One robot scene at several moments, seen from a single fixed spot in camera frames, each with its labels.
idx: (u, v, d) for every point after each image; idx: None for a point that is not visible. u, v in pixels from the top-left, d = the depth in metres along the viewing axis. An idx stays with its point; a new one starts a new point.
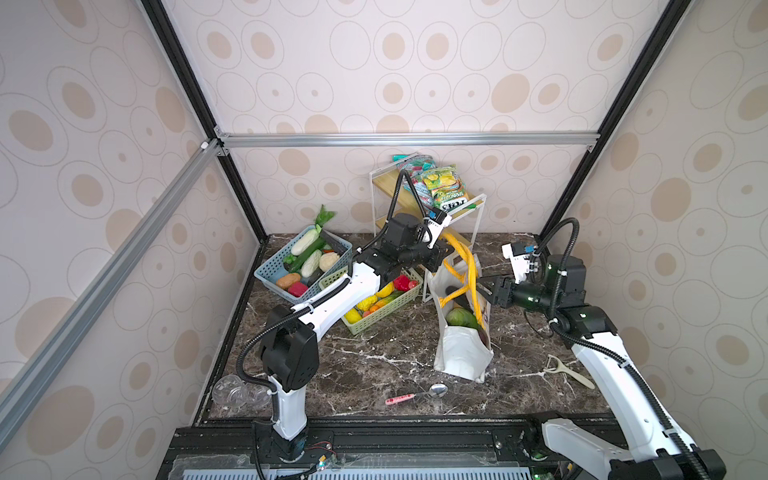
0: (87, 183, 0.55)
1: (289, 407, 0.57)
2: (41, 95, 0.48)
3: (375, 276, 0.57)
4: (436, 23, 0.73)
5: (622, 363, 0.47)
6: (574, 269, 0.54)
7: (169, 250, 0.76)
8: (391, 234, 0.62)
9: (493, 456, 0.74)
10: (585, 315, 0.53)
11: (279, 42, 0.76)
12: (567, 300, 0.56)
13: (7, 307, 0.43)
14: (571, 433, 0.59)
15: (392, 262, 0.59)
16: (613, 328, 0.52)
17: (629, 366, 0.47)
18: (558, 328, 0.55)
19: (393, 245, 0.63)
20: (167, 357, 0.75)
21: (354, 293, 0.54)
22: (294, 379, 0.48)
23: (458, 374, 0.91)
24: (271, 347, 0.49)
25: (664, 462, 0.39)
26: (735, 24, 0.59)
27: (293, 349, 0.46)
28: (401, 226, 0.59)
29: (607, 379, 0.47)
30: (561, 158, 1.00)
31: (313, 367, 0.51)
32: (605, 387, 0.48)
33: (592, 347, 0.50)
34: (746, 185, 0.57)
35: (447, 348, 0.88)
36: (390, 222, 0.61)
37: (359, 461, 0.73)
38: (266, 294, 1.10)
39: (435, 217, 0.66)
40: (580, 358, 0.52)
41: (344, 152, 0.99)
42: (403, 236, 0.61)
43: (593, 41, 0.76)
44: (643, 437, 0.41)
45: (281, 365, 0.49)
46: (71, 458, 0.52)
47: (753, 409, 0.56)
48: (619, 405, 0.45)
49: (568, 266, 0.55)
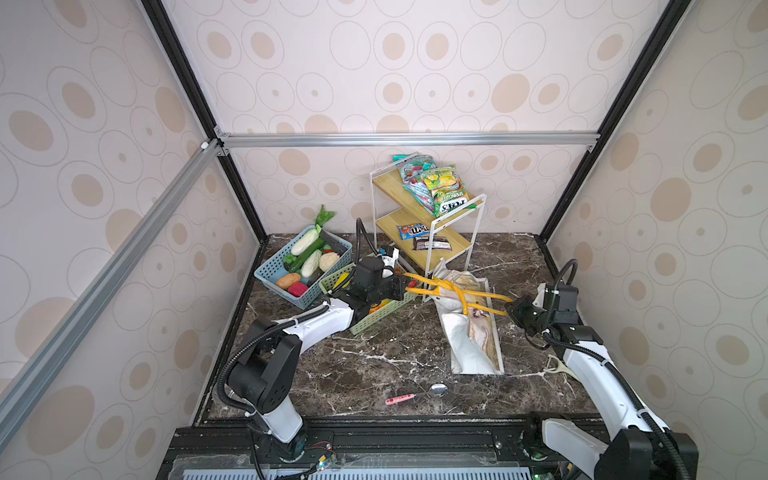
0: (87, 183, 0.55)
1: (272, 421, 0.55)
2: (40, 94, 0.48)
3: (351, 308, 0.63)
4: (437, 23, 0.73)
5: (601, 360, 0.54)
6: (566, 291, 0.63)
7: (168, 250, 0.76)
8: (359, 277, 0.68)
9: (493, 457, 0.74)
10: (575, 329, 0.61)
11: (279, 42, 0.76)
12: (559, 317, 0.64)
13: (8, 307, 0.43)
14: (570, 430, 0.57)
15: (363, 302, 0.67)
16: (601, 340, 0.58)
17: (609, 364, 0.53)
18: (549, 337, 0.63)
19: (363, 286, 0.69)
20: (167, 357, 0.75)
21: (332, 322, 0.59)
22: (266, 402, 0.45)
23: (477, 371, 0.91)
24: (244, 366, 0.47)
25: (636, 435, 0.41)
26: (735, 24, 0.59)
27: (275, 361, 0.46)
28: (367, 269, 0.66)
29: (589, 376, 0.53)
30: (562, 158, 1.00)
31: (287, 387, 0.49)
32: (589, 384, 0.53)
33: (578, 349, 0.56)
34: (746, 185, 0.57)
35: (456, 347, 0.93)
36: (359, 265, 0.67)
37: (359, 461, 0.73)
38: (266, 294, 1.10)
39: (387, 250, 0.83)
40: (570, 363, 0.58)
41: (344, 152, 0.99)
42: (371, 278, 0.70)
43: (593, 41, 0.76)
44: (617, 417, 0.45)
45: (253, 385, 0.46)
46: (71, 459, 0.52)
47: (754, 409, 0.56)
48: (599, 395, 0.50)
49: (560, 286, 0.65)
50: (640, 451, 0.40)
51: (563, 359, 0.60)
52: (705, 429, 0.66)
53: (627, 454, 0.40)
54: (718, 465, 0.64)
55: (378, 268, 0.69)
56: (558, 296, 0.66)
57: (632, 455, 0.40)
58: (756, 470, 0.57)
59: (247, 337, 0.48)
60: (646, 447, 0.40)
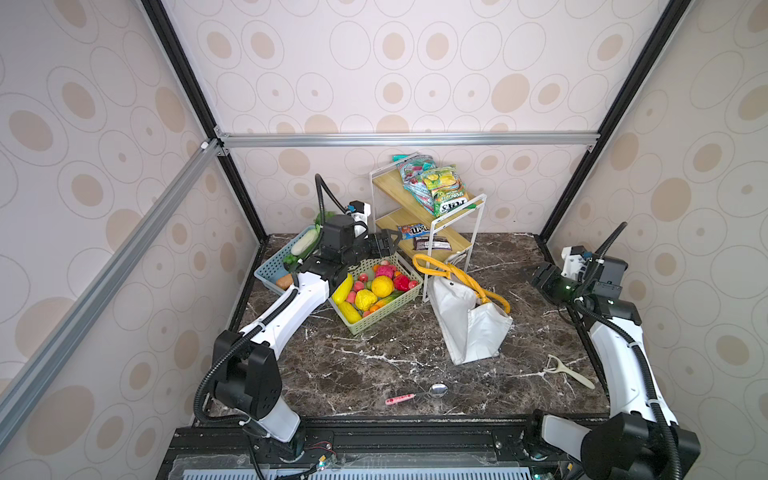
0: (87, 183, 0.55)
1: (270, 424, 0.55)
2: (42, 95, 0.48)
3: (323, 281, 0.56)
4: (437, 23, 0.73)
5: (630, 342, 0.49)
6: (612, 262, 0.57)
7: (168, 250, 0.76)
8: (329, 239, 0.61)
9: (493, 456, 0.74)
10: (613, 302, 0.55)
11: (279, 42, 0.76)
12: (601, 288, 0.59)
13: (9, 306, 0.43)
14: (566, 423, 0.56)
15: (337, 265, 0.60)
16: (639, 320, 0.52)
17: (636, 348, 0.49)
18: (582, 305, 0.58)
19: (334, 249, 0.62)
20: (167, 357, 0.75)
21: (305, 303, 0.53)
22: (258, 408, 0.44)
23: (477, 356, 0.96)
24: (227, 380, 0.46)
25: (635, 419, 0.41)
26: (734, 25, 0.59)
27: (251, 374, 0.43)
28: (336, 229, 0.59)
29: (613, 356, 0.49)
30: (561, 158, 1.00)
31: (276, 388, 0.48)
32: (607, 362, 0.50)
33: (607, 324, 0.52)
34: (746, 184, 0.57)
35: (469, 337, 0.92)
36: (326, 226, 0.59)
37: (359, 461, 0.73)
38: (266, 294, 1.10)
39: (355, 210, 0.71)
40: (595, 337, 0.55)
41: (345, 152, 0.99)
42: (341, 239, 0.62)
43: (593, 42, 0.76)
44: (625, 399, 0.43)
45: (240, 396, 0.45)
46: (71, 459, 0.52)
47: (753, 409, 0.56)
48: (614, 375, 0.48)
49: (606, 255, 0.59)
50: (633, 436, 0.39)
51: (588, 331, 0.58)
52: (706, 429, 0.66)
53: (619, 435, 0.40)
54: (718, 464, 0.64)
55: (348, 227, 0.61)
56: (602, 266, 0.60)
57: (625, 438, 0.39)
58: (756, 470, 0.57)
59: (218, 353, 0.44)
60: (640, 433, 0.39)
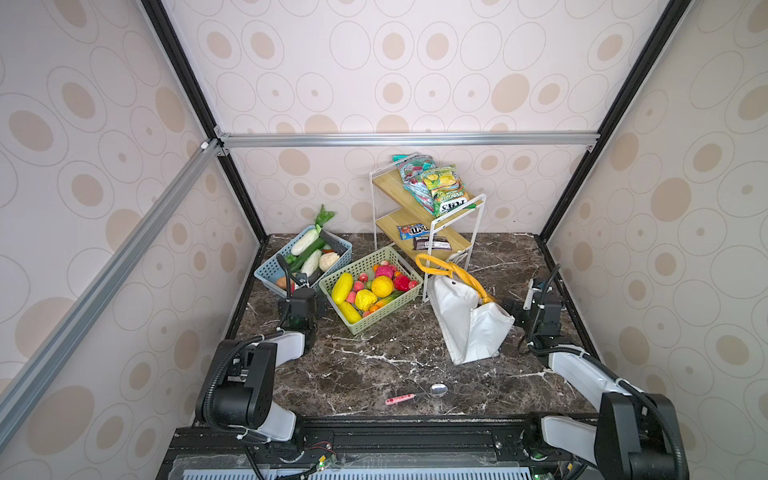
0: (87, 183, 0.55)
1: (268, 429, 0.54)
2: (41, 95, 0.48)
3: (301, 335, 0.66)
4: (436, 23, 0.73)
5: (578, 353, 0.60)
6: (552, 306, 0.67)
7: (168, 250, 0.76)
8: (296, 309, 0.72)
9: (493, 457, 0.74)
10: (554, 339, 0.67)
11: (279, 42, 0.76)
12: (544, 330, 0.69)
13: (9, 307, 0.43)
14: (566, 423, 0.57)
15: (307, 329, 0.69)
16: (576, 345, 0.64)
17: (585, 355, 0.60)
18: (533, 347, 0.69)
19: (302, 316, 0.73)
20: (167, 356, 0.75)
21: (291, 347, 0.61)
22: (256, 415, 0.44)
23: (477, 356, 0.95)
24: (223, 388, 0.46)
25: (618, 398, 0.45)
26: (735, 24, 0.59)
27: (256, 368, 0.47)
28: (302, 300, 0.71)
29: (574, 370, 0.57)
30: (561, 158, 1.00)
31: (269, 395, 0.48)
32: (574, 377, 0.57)
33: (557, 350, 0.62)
34: (746, 184, 0.57)
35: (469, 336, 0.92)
36: (294, 299, 0.71)
37: (359, 461, 0.73)
38: (266, 294, 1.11)
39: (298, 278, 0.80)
40: (556, 365, 0.62)
41: (345, 152, 0.99)
42: (307, 307, 0.72)
43: (593, 41, 0.76)
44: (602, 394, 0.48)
45: (236, 404, 0.44)
46: (71, 459, 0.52)
47: (754, 409, 0.56)
48: (585, 385, 0.53)
49: (547, 301, 0.68)
50: (624, 411, 0.43)
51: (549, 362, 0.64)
52: (706, 429, 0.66)
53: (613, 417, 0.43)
54: (718, 464, 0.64)
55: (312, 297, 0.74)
56: (543, 310, 0.70)
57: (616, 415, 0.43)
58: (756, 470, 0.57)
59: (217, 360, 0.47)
60: (628, 408, 0.44)
